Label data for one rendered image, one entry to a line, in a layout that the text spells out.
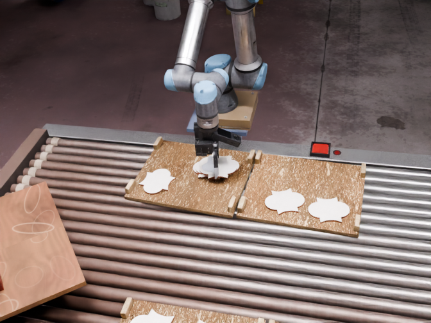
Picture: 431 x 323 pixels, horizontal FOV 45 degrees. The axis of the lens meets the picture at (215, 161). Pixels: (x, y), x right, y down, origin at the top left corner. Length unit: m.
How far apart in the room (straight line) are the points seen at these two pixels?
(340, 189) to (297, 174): 0.17
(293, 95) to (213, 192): 2.33
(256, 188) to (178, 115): 2.14
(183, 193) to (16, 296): 0.67
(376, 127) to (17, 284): 2.82
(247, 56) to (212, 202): 0.63
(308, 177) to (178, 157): 0.51
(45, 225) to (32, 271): 0.19
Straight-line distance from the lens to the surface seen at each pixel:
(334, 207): 1.84
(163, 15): 5.45
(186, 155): 2.08
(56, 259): 1.67
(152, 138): 2.23
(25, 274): 1.66
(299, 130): 3.76
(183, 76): 1.85
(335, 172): 1.99
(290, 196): 1.87
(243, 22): 2.05
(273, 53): 4.72
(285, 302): 1.61
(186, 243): 1.78
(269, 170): 1.99
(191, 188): 1.93
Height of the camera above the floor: 2.23
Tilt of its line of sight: 40 degrees down
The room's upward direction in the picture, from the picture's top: 5 degrees counter-clockwise
